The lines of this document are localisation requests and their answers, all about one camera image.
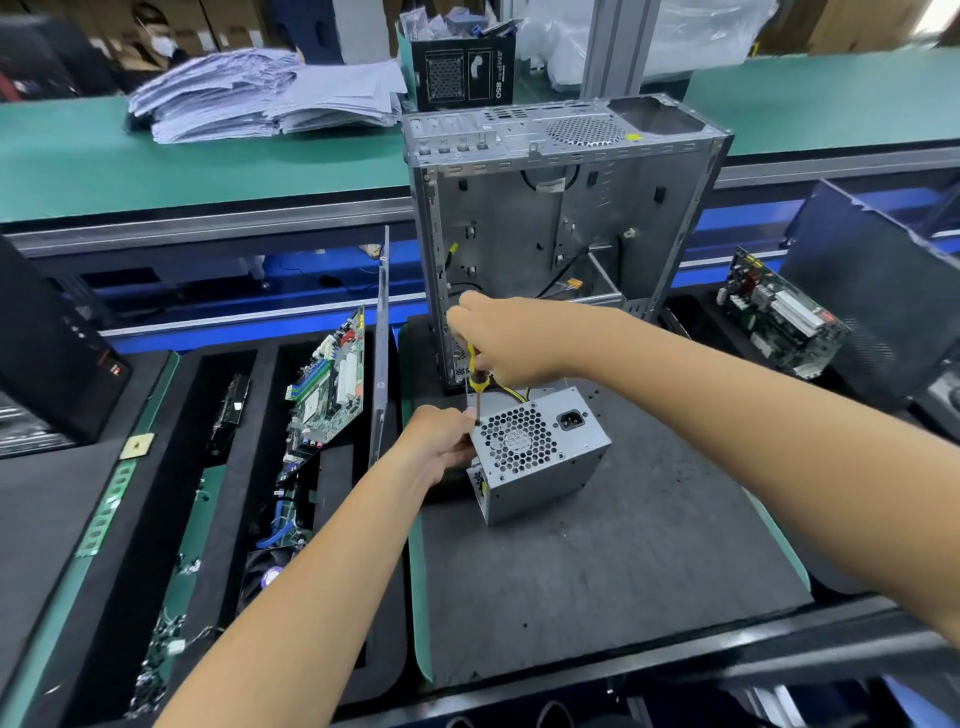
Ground person's left hand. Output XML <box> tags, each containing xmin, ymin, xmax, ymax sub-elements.
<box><xmin>385</xmin><ymin>402</ymin><xmax>480</xmax><ymax>492</ymax></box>

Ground person's right hand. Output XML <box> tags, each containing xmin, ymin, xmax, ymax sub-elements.
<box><xmin>445</xmin><ymin>289</ymin><xmax>605</xmax><ymax>393</ymax></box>

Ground yellow black handled screwdriver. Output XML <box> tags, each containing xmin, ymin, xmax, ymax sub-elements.
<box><xmin>465</xmin><ymin>342</ymin><xmax>491</xmax><ymax>404</ymax></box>

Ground silver power supply unit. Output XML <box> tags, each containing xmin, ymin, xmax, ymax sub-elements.
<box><xmin>463</xmin><ymin>384</ymin><xmax>615</xmax><ymax>528</ymax></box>

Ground person's left forearm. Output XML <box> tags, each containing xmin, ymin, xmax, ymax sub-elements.
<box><xmin>147</xmin><ymin>454</ymin><xmax>419</xmax><ymax>728</ymax></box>

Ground person's right forearm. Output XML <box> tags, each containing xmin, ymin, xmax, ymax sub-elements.
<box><xmin>574</xmin><ymin>304</ymin><xmax>960</xmax><ymax>650</ymax></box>

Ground silver metal computer case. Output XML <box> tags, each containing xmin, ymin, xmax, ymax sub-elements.
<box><xmin>400</xmin><ymin>93</ymin><xmax>738</xmax><ymax>396</ymax></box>

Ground person's right black shoe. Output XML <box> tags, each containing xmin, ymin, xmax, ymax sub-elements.
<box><xmin>532</xmin><ymin>699</ymin><xmax>581</xmax><ymax>728</ymax></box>

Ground dark grey case side panel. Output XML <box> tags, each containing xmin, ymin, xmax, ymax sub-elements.
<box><xmin>366</xmin><ymin>228</ymin><xmax>396</xmax><ymax>470</ymax></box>

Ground green motherboard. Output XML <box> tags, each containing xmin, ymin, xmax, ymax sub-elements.
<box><xmin>283</xmin><ymin>306</ymin><xmax>371</xmax><ymax>455</ymax></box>

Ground small black rectangular component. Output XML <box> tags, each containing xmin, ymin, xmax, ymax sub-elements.
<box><xmin>208</xmin><ymin>370</ymin><xmax>255</xmax><ymax>461</ymax></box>

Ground black cooler fan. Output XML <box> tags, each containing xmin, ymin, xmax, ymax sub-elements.
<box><xmin>237</xmin><ymin>544</ymin><xmax>290</xmax><ymax>597</ymax></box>

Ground black foam tray with slots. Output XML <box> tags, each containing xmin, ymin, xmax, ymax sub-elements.
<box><xmin>37</xmin><ymin>342</ymin><xmax>410</xmax><ymax>725</ymax></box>

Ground black foam work mat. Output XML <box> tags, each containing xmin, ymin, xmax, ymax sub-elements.
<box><xmin>0</xmin><ymin>352</ymin><xmax>170</xmax><ymax>707</ymax></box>
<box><xmin>396</xmin><ymin>304</ymin><xmax>818</xmax><ymax>692</ymax></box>

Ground green board with white parts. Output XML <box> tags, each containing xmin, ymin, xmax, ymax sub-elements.
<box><xmin>715</xmin><ymin>246</ymin><xmax>852</xmax><ymax>383</ymax></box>

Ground black cardboard box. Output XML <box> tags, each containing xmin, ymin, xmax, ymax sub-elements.
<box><xmin>406</xmin><ymin>27</ymin><xmax>521</xmax><ymax>116</ymax></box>

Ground long green memory strip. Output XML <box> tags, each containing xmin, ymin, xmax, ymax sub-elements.
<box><xmin>0</xmin><ymin>352</ymin><xmax>183</xmax><ymax>728</ymax></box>
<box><xmin>124</xmin><ymin>462</ymin><xmax>230</xmax><ymax>717</ymax></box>

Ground clear plastic bag pile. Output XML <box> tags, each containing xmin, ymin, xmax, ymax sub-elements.
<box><xmin>514</xmin><ymin>0</ymin><xmax>783</xmax><ymax>89</ymax></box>

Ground stack of grey paper sheets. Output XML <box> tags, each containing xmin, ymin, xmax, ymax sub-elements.
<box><xmin>126</xmin><ymin>46</ymin><xmax>411</xmax><ymax>147</ymax></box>

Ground large black metal panel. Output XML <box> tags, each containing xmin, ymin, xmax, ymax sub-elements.
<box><xmin>778</xmin><ymin>178</ymin><xmax>960</xmax><ymax>417</ymax></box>

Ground black foam tray with recess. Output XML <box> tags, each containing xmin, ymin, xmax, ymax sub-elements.
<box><xmin>657</xmin><ymin>285</ymin><xmax>960</xmax><ymax>482</ymax></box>

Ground black rectangular device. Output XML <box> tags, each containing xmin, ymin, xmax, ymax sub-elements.
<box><xmin>0</xmin><ymin>232</ymin><xmax>135</xmax><ymax>456</ymax></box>

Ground green conveyor belt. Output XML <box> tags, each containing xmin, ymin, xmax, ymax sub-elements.
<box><xmin>0</xmin><ymin>45</ymin><xmax>960</xmax><ymax>227</ymax></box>

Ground grey round metal part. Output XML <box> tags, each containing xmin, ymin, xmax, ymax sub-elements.
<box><xmin>919</xmin><ymin>367</ymin><xmax>960</xmax><ymax>440</ymax></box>

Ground stack of brown cardboard boxes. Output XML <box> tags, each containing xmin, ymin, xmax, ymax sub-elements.
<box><xmin>754</xmin><ymin>0</ymin><xmax>939</xmax><ymax>57</ymax></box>

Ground blue data cables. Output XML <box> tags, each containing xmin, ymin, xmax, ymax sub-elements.
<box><xmin>252</xmin><ymin>499</ymin><xmax>305</xmax><ymax>555</ymax></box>

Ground grey metal conveyor rail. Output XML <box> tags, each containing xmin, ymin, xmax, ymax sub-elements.
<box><xmin>0</xmin><ymin>147</ymin><xmax>960</xmax><ymax>260</ymax></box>

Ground grey metal post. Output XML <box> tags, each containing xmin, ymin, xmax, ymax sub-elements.
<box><xmin>580</xmin><ymin>0</ymin><xmax>663</xmax><ymax>104</ymax></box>

